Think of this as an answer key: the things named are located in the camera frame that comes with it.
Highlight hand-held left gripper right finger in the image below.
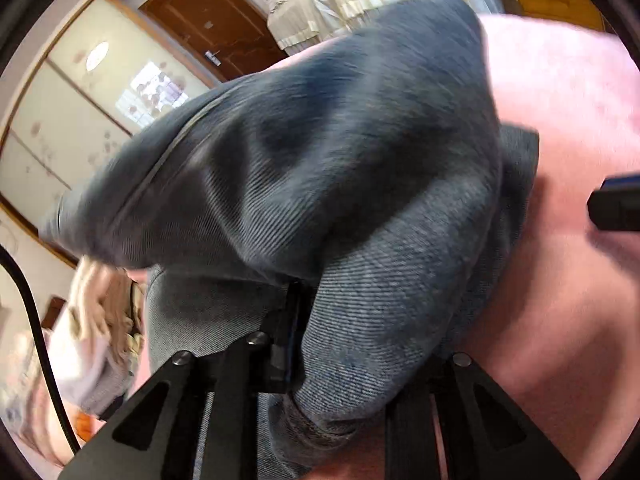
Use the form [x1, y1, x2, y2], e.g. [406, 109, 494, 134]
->
[384, 351, 581, 480]

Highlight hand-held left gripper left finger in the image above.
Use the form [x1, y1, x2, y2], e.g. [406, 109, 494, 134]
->
[57, 281, 304, 480]

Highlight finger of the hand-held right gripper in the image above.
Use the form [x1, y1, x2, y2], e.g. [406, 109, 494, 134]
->
[587, 172, 640, 234]

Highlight grey denim jeans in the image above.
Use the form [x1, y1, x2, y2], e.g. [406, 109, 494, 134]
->
[37, 0, 541, 480]

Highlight pile of white beige clothes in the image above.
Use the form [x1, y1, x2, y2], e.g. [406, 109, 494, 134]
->
[0, 255, 149, 417]

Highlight pink fleece blanket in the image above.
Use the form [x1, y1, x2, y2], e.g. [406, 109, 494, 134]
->
[10, 12, 640, 480]

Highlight brown wooden door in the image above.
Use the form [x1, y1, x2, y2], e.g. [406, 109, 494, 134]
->
[139, 0, 289, 84]

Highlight floral sliding door wardrobe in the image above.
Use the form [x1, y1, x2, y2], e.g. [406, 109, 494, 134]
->
[0, 0, 222, 267]

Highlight black cable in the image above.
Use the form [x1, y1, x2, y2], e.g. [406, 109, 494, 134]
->
[0, 245, 82, 457]

